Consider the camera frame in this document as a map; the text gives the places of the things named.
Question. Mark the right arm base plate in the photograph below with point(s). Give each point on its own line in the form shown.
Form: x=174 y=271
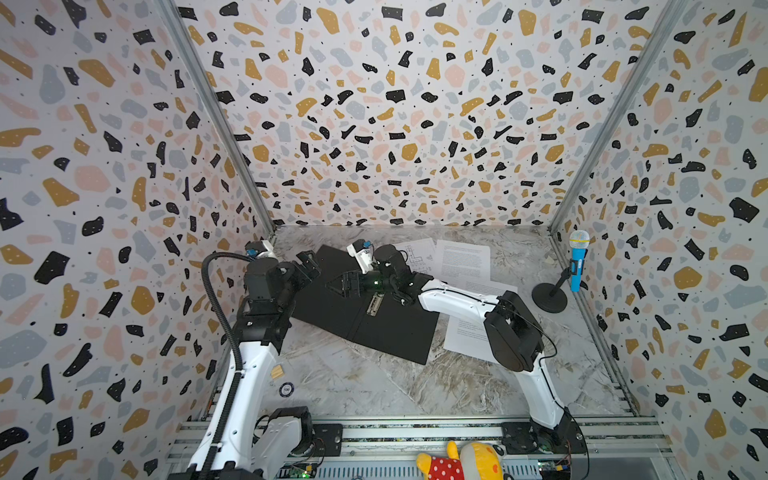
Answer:
x=531 y=438

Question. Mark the blue toy microphone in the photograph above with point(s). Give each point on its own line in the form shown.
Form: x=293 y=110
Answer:
x=579 y=242

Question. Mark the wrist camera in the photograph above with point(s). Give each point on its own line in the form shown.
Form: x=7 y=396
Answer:
x=260 y=249
x=362 y=251

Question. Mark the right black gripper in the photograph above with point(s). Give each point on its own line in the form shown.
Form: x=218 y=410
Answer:
x=358 y=280

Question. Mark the orange black binder folder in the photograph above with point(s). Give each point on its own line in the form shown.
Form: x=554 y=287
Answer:
x=402 y=331

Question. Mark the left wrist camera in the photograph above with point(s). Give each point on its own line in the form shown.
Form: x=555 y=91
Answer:
x=260 y=249

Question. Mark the metal binder clip mechanism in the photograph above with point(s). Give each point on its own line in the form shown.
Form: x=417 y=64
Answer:
x=375 y=304

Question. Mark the black microphone stand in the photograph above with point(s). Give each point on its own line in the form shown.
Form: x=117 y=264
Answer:
x=550 y=297

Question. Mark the text paper sheet front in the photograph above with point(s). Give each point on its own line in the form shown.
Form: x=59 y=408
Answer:
x=469 y=337

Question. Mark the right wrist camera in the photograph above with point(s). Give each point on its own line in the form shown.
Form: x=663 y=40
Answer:
x=362 y=251

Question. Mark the text paper sheet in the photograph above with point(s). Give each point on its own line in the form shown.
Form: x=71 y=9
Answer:
x=456 y=260
x=469 y=337

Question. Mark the paper sheet with diagram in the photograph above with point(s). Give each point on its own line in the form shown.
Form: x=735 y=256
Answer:
x=419 y=255

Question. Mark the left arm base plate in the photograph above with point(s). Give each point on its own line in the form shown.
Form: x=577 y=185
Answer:
x=317 y=441

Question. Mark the text paper sheet back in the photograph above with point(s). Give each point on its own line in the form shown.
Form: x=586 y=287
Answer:
x=456 y=260

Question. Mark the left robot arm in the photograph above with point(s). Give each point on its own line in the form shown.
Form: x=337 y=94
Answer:
x=240 y=442

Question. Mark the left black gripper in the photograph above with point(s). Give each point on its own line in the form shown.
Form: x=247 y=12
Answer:
x=309 y=265

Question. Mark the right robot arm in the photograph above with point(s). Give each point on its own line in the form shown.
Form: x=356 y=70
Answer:
x=515 y=337

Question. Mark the yellow red plush toy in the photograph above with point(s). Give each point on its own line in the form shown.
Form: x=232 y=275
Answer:
x=475 y=460

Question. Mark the aluminium mounting rail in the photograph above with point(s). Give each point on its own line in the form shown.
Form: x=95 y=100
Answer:
x=387 y=448

